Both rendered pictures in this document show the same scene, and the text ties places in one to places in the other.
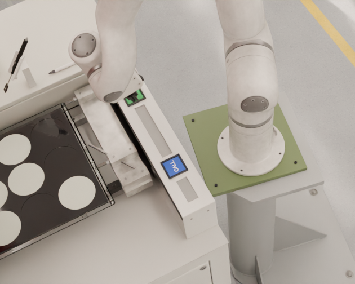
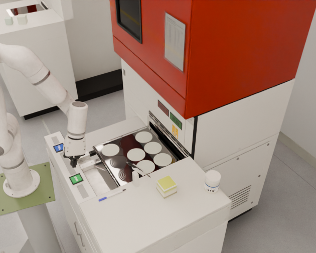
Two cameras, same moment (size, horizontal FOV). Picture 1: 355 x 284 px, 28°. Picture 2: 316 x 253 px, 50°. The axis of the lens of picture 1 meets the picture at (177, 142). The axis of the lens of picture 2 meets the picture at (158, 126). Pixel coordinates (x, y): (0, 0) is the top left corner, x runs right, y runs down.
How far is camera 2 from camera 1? 2.38 m
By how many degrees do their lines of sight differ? 81
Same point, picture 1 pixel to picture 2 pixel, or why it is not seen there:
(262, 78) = not seen: outside the picture
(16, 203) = (139, 145)
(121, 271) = (94, 138)
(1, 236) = (143, 134)
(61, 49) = (119, 205)
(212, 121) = (39, 196)
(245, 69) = not seen: hidden behind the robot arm
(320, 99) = not seen: outside the picture
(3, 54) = (157, 202)
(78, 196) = (109, 148)
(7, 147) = (149, 167)
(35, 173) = (132, 156)
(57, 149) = (121, 167)
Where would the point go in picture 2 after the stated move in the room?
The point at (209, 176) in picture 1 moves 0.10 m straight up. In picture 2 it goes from (47, 169) to (43, 156)
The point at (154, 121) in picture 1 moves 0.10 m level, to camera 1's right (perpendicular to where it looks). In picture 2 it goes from (65, 166) to (46, 169)
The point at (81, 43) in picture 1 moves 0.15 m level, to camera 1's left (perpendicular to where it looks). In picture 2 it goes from (79, 104) to (112, 100)
